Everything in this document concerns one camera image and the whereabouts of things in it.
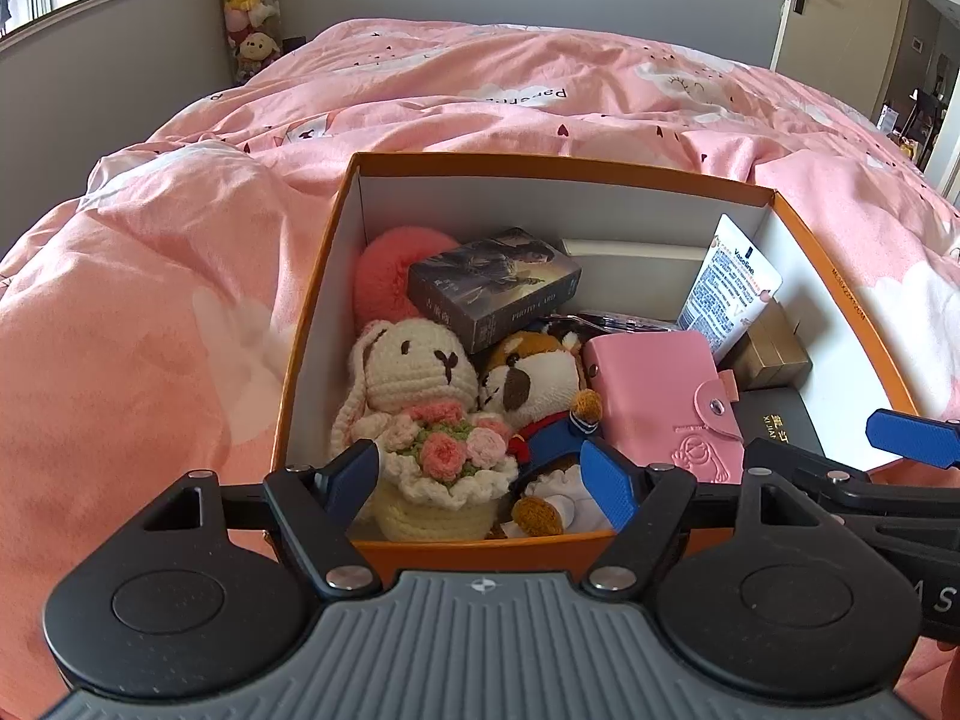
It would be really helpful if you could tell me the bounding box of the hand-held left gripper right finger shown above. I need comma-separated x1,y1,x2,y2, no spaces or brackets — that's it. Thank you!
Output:
581,437,833,605

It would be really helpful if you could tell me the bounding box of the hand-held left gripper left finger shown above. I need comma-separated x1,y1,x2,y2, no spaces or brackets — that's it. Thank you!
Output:
124,439,383,601

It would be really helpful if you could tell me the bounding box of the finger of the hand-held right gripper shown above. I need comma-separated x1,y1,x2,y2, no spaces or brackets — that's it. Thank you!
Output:
742,437,960,518
866,409,960,470

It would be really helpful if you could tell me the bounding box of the pink snap wallet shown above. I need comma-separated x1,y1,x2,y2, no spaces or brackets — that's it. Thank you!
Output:
581,331,745,485

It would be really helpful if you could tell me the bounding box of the orange cardboard box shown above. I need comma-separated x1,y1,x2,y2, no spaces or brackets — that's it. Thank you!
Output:
271,152,942,578

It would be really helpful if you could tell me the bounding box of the crochet bunny with flowers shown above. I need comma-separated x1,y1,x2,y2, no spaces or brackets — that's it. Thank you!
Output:
328,317,520,541

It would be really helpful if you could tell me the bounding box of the knitted dog toy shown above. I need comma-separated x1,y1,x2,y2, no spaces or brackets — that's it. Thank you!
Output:
478,328,605,537

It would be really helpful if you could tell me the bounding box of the small gold box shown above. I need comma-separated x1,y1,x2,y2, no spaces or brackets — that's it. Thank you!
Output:
716,300,813,391

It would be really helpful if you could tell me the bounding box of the pink peach plush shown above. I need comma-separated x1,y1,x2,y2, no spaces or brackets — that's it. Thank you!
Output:
354,229,460,327

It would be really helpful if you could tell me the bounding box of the white lotion tube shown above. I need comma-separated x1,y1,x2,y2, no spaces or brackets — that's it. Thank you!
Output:
676,214,782,361

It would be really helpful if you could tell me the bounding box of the white box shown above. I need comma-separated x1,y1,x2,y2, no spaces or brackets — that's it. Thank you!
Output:
559,238,710,265

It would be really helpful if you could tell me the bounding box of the black flat box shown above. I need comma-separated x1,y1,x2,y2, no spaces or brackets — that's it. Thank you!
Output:
731,386,875,477

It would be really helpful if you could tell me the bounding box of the dark printed card box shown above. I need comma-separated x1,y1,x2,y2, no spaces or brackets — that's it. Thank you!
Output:
407,227,583,353

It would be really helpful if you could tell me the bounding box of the pink printed blanket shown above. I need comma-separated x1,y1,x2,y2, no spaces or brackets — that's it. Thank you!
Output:
0,19,960,720

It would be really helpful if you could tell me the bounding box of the room door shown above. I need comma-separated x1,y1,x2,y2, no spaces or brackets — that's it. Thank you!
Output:
771,0,920,102

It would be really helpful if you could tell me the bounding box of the column of plush toys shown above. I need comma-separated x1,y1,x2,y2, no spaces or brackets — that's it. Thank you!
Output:
216,0,286,85

